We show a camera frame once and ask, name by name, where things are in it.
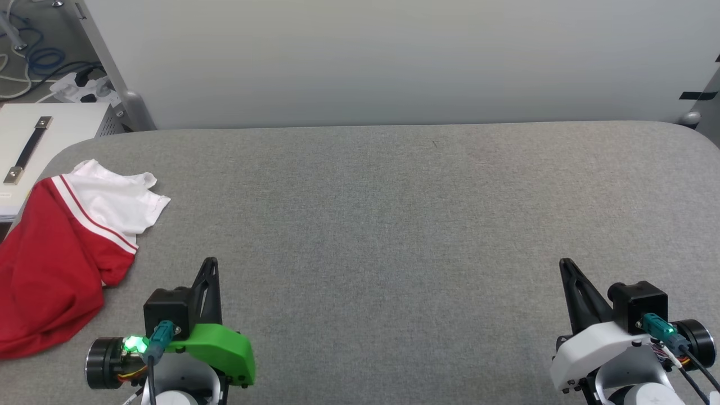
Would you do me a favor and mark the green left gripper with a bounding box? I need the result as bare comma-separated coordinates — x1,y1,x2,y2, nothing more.
84,257,257,390

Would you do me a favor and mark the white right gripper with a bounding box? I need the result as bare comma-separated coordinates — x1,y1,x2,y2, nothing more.
550,258,716,393

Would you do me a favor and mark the red and white t-shirt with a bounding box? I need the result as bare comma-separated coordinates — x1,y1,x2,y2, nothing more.
0,159,172,361

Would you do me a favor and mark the white equipment case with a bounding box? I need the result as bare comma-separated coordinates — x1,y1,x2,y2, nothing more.
0,103,125,223

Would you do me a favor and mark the grey metal stand leg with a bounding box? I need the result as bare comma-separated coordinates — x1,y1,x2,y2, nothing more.
0,0,29,51

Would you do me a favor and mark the right camera cable teal plug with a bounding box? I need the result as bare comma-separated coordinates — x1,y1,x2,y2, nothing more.
638,314,720,394

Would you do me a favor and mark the grey partition post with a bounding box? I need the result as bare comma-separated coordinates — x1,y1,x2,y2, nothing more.
73,0,155,131

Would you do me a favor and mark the black case handle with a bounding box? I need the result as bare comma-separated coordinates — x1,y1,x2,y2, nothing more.
3,116,54,185

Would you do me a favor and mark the white cable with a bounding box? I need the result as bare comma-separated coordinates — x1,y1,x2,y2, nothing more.
0,51,57,105

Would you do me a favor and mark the blue cable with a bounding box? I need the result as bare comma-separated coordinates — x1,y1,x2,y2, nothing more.
0,11,68,79

